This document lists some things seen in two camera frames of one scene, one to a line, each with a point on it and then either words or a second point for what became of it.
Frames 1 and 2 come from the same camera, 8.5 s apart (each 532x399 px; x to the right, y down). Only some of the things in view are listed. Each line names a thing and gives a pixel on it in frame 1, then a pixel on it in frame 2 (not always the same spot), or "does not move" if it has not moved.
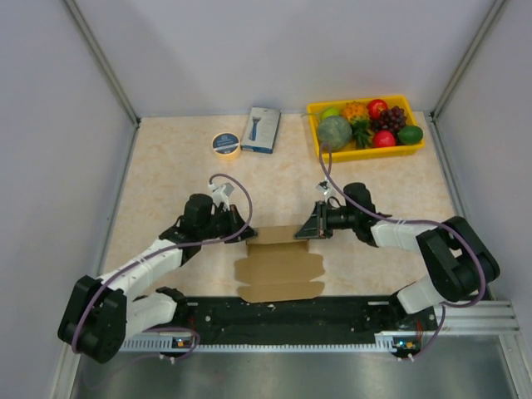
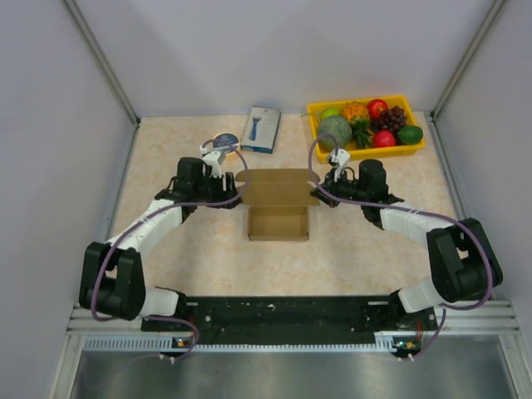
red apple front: (384, 138) does not move
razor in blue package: (261, 131) does not move
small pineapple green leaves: (362, 134) does not move
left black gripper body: (224, 224) to (218, 194)
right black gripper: (317, 225) to (330, 184)
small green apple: (330, 112) does not move
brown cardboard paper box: (279, 267) to (278, 201)
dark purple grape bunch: (390, 119) does not move
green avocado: (410, 135) does not move
